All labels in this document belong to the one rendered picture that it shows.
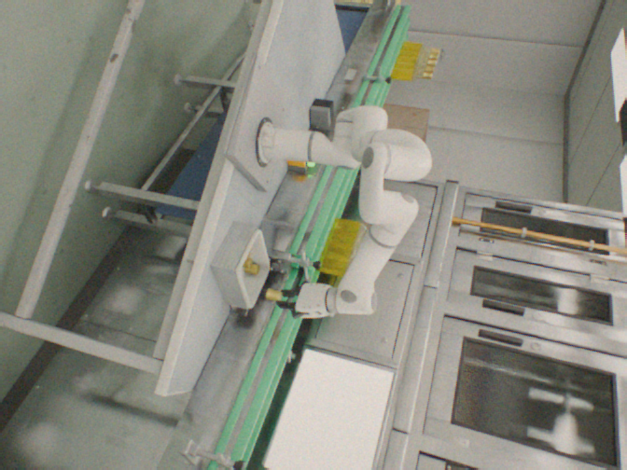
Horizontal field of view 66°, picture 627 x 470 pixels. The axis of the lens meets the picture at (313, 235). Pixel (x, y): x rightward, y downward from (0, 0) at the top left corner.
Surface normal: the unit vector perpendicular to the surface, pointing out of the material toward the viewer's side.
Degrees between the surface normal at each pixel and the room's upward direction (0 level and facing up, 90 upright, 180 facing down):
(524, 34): 90
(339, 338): 90
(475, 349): 90
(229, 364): 90
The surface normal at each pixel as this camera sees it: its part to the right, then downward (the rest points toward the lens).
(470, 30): -0.31, 0.76
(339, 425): -0.07, -0.62
